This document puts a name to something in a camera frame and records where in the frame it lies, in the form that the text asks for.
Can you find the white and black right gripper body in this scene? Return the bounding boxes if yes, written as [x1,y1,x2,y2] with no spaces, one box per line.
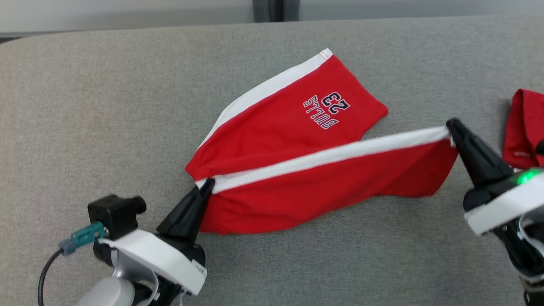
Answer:
[463,168,544,236]

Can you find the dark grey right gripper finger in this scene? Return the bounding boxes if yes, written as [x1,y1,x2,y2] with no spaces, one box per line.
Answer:
[446,120,496,187]
[453,119,514,181]

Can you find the teal plug left camera cable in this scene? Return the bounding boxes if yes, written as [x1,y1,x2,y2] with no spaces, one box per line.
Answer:
[37,221,109,306]

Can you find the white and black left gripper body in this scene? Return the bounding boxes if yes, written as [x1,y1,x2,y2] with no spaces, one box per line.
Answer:
[99,229,207,296]

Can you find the red and white shirt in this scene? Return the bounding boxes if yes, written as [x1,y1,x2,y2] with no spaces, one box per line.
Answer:
[503,89,544,170]

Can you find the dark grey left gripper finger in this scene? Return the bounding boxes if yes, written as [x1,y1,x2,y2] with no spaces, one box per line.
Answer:
[156,180,211,241]
[181,181,215,245]

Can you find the red shorts with Bulls print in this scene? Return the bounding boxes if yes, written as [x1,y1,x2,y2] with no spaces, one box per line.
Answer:
[185,48,459,235]

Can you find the grey metal post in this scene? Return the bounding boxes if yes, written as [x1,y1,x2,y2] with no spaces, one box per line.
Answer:
[252,0,300,23]

